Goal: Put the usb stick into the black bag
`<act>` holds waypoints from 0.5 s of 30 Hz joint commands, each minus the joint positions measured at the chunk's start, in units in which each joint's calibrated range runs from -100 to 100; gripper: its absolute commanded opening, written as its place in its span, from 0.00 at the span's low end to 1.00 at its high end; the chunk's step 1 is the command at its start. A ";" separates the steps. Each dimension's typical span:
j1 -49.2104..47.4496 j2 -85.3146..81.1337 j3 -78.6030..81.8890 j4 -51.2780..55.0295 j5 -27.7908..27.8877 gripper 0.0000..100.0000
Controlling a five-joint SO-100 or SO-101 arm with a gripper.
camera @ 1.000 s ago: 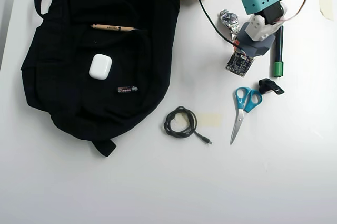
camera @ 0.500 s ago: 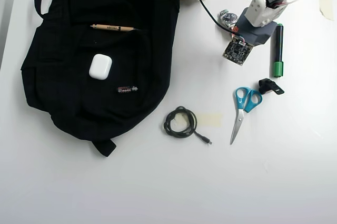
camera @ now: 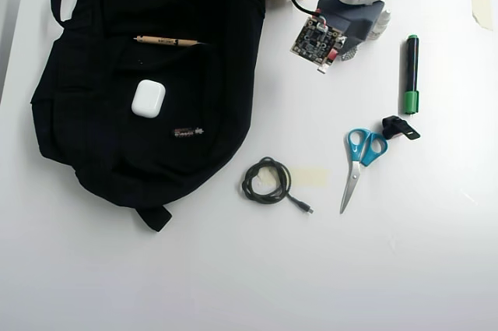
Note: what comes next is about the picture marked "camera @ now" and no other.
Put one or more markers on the small white dropper bottle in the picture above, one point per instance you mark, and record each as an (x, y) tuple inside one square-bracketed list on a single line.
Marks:
[(383, 25)]

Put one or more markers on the white earbuds case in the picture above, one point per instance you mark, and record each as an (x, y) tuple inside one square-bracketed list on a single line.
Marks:
[(148, 98)]

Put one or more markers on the crumpled clear tape patch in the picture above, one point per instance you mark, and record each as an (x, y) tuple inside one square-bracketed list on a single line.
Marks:
[(266, 178)]

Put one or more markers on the silver metal wristwatch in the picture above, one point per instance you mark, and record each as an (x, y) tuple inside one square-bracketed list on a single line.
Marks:
[(350, 54)]

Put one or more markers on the camera circuit board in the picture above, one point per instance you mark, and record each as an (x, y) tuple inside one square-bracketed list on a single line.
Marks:
[(313, 41)]

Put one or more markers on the black marker with green cap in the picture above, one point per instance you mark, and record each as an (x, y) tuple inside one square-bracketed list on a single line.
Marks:
[(411, 70)]

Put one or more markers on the beige wooden pen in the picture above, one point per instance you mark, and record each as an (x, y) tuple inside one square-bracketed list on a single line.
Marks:
[(163, 41)]

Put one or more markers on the torn beige tape piece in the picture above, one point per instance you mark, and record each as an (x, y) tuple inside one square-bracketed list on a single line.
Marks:
[(482, 4)]

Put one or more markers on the black fabric backpack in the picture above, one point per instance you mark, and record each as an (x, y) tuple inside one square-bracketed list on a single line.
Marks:
[(116, 132)]

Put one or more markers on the rectangular beige tape strip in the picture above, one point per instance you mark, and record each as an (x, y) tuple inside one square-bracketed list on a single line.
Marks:
[(311, 177)]

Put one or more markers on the black binder clip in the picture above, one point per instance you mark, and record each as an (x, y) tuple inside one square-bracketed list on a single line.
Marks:
[(395, 128)]

